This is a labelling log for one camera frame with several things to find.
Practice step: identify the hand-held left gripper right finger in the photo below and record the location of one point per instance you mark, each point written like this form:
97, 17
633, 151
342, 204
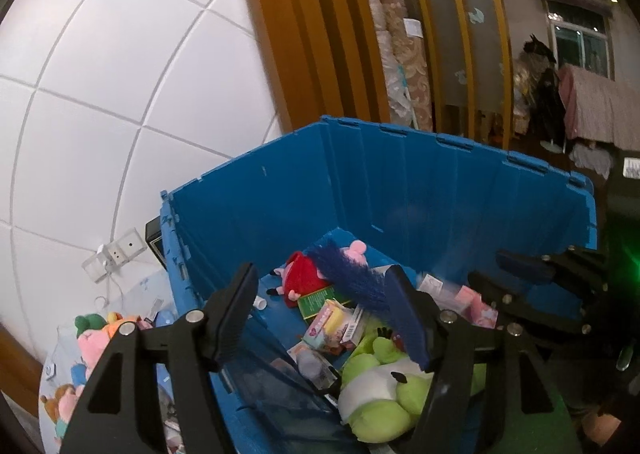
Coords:
410, 329

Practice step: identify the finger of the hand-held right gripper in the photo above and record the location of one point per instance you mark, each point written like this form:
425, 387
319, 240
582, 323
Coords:
525, 306
550, 266

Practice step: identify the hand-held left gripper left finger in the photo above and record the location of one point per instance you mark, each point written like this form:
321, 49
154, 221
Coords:
235, 319

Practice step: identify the dark blue fuzzy plush strip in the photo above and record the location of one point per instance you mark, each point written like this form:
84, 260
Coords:
350, 279

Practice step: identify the blue plastic storage bin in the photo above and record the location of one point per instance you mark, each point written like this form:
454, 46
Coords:
400, 194

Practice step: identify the pink tissue pack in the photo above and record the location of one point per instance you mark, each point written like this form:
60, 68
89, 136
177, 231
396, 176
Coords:
475, 309

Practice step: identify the white and pink small box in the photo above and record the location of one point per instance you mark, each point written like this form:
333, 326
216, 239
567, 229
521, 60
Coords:
354, 326

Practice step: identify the pig plush in red dress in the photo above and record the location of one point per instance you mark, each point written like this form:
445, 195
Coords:
300, 276

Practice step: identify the green cardboard box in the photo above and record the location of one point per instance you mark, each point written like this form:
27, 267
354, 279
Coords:
315, 304

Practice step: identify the yellow and pink packet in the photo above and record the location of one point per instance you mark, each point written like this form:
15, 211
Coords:
325, 321

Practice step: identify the light green frog plush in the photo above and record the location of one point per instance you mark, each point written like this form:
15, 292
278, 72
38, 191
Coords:
375, 414

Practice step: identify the clear plastic bottle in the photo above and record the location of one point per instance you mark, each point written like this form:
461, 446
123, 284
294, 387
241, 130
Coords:
315, 365

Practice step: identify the pile of plush toys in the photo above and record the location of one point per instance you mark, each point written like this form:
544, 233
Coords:
145, 284

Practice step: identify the white lace cloth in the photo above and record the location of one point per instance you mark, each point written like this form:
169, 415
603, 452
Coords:
592, 159

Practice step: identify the black box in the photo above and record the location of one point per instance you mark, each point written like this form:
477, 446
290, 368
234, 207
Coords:
154, 234

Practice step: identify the pig plush in orange dress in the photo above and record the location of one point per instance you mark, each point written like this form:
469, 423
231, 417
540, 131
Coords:
95, 351

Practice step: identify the small green frog plush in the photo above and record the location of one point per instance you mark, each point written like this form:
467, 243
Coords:
90, 323

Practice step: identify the pink cloth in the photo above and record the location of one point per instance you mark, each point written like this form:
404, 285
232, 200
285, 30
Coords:
600, 104

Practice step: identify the clear plastic bags pile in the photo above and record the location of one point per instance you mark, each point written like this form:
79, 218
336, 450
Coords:
524, 94

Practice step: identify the black garment on stand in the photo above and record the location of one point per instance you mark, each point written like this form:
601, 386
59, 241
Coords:
547, 84

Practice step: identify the pig plush in green clothes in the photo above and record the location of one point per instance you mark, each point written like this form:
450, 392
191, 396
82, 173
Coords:
62, 409

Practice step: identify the light blue pole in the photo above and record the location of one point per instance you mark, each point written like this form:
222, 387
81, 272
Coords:
410, 99

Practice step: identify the window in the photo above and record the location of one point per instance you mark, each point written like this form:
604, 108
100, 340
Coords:
582, 39

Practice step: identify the frosted glass door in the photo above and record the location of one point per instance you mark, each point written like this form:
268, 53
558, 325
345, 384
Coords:
480, 49

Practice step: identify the patterned rolled carpet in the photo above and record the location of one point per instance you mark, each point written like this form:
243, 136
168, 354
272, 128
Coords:
407, 34

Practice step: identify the wooden slatted partition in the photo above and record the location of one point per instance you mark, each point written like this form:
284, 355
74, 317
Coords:
310, 24

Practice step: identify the white wall socket panel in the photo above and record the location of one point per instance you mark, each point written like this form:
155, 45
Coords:
122, 246

